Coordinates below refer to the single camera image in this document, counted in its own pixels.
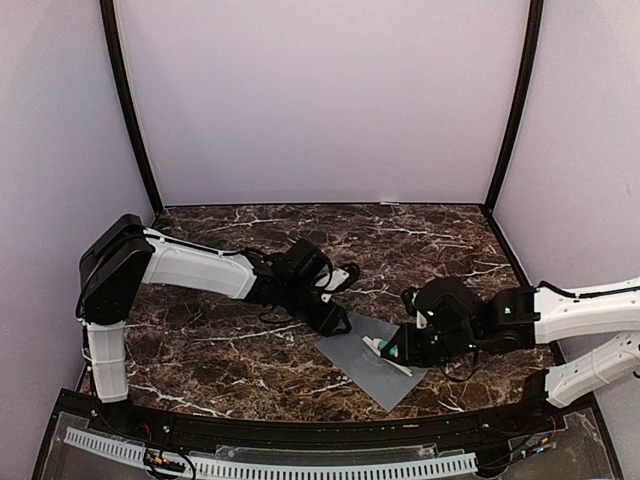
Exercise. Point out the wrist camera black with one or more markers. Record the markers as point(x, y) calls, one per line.
point(337, 280)
point(408, 297)

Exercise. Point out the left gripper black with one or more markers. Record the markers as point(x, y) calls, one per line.
point(325, 323)

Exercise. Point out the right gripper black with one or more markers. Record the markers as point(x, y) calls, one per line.
point(408, 351)

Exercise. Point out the grey envelope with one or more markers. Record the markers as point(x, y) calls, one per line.
point(353, 353)

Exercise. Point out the small electronics board with leds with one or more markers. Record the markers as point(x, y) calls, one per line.
point(156, 460)

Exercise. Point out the black right frame post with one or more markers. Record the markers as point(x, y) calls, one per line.
point(526, 65)

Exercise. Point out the white slotted cable duct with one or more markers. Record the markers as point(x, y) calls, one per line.
point(254, 463)

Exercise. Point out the black frame post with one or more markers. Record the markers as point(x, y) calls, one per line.
point(126, 101)
point(526, 65)

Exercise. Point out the beige letter paper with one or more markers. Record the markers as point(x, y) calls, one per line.
point(405, 370)

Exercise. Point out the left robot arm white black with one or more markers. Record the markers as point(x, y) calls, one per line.
point(302, 281)

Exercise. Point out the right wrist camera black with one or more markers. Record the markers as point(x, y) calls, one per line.
point(408, 297)

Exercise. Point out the black left frame post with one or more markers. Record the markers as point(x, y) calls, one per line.
point(126, 101)

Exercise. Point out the black front table rail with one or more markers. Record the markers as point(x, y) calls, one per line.
point(492, 432)

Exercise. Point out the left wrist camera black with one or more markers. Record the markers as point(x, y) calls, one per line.
point(337, 280)

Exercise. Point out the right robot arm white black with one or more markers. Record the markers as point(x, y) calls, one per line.
point(451, 321)

